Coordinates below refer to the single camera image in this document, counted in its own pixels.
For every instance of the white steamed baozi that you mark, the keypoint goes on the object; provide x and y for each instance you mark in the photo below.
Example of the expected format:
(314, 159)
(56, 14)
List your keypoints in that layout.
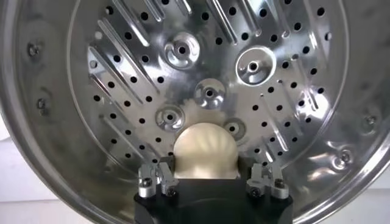
(205, 149)

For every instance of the stainless steel steamer basket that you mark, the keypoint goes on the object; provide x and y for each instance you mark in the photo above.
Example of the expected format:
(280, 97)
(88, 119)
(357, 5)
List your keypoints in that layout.
(122, 76)

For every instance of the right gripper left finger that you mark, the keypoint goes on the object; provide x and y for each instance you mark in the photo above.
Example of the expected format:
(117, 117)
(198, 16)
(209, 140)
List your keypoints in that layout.
(158, 182)

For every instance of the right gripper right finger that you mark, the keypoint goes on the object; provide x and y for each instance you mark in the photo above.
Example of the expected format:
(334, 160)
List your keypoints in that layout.
(268, 182)

